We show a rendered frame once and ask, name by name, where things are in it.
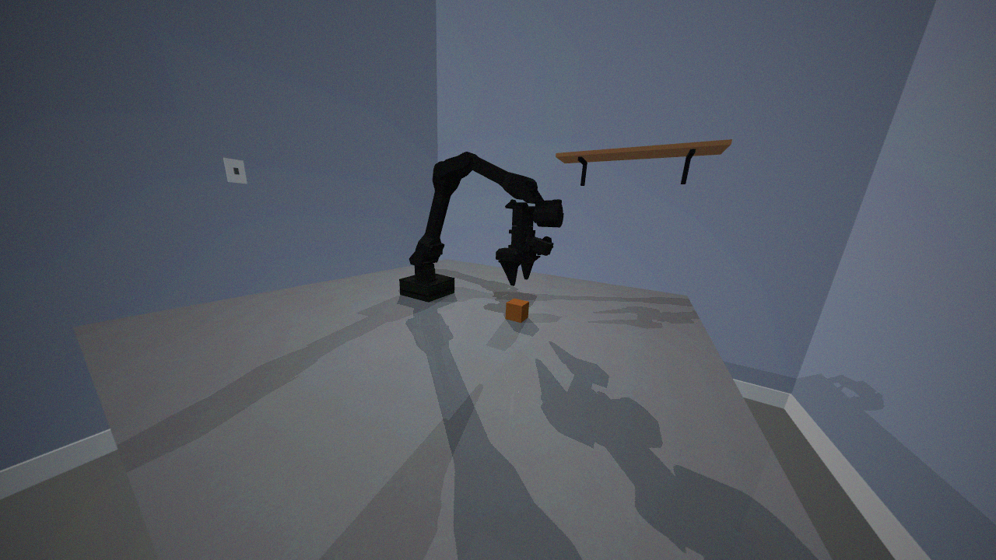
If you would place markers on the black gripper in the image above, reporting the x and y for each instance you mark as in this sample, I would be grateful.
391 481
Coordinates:
514 256

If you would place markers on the orange block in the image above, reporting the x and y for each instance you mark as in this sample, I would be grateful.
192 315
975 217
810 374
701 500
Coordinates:
517 310

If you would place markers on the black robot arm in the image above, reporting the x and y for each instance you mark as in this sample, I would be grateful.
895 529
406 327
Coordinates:
447 175

